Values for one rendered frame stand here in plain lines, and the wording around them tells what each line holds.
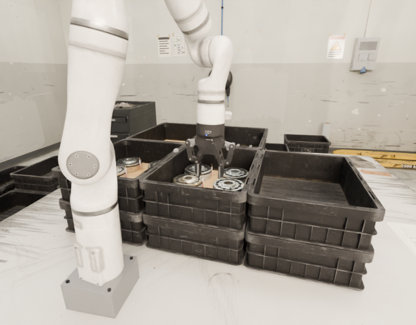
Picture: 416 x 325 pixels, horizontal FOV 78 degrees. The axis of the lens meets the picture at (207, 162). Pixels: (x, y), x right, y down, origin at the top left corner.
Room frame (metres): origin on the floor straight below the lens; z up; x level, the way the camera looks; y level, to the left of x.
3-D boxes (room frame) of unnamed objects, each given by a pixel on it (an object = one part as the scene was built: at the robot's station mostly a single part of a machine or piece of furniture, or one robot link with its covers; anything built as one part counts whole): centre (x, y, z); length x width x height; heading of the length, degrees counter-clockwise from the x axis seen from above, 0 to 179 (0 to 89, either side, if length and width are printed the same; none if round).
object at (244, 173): (0.88, -0.10, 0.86); 0.10 x 0.10 x 0.01
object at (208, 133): (0.68, -0.01, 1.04); 0.08 x 0.08 x 0.09
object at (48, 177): (1.68, 1.08, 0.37); 0.40 x 0.30 x 0.45; 169
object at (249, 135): (1.18, -0.12, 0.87); 0.40 x 0.30 x 0.11; 164
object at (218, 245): (0.79, -0.01, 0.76); 0.40 x 0.30 x 0.12; 164
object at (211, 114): (0.69, -0.01, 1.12); 0.11 x 0.09 x 0.06; 164
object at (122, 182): (0.88, 0.28, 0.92); 0.40 x 0.30 x 0.02; 164
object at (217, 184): (0.77, -0.07, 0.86); 0.10 x 0.10 x 0.01
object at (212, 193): (0.79, -0.01, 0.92); 0.40 x 0.30 x 0.02; 164
